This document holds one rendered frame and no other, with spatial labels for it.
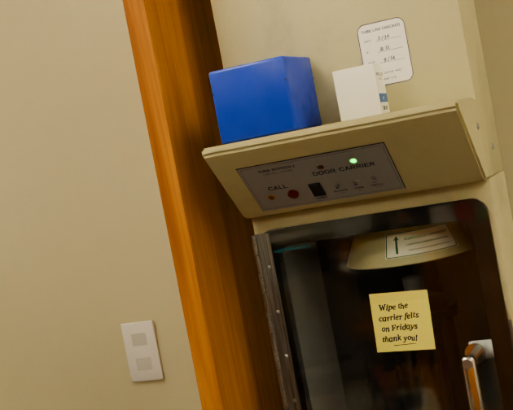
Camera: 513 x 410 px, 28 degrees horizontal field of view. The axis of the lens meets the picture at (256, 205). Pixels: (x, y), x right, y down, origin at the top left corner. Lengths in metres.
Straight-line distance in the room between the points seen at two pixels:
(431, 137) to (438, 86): 0.11
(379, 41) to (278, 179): 0.21
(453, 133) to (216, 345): 0.41
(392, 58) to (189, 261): 0.36
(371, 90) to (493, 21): 0.53
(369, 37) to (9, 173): 0.99
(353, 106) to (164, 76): 0.26
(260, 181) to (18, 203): 0.89
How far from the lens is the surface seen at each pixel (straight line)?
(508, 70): 1.70
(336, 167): 1.24
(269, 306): 1.36
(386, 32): 1.29
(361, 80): 1.21
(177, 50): 1.37
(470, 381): 1.26
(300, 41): 1.33
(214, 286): 1.35
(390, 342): 1.32
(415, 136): 1.19
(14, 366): 2.15
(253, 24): 1.35
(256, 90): 1.23
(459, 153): 1.21
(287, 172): 1.25
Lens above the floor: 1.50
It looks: 3 degrees down
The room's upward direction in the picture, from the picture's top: 11 degrees counter-clockwise
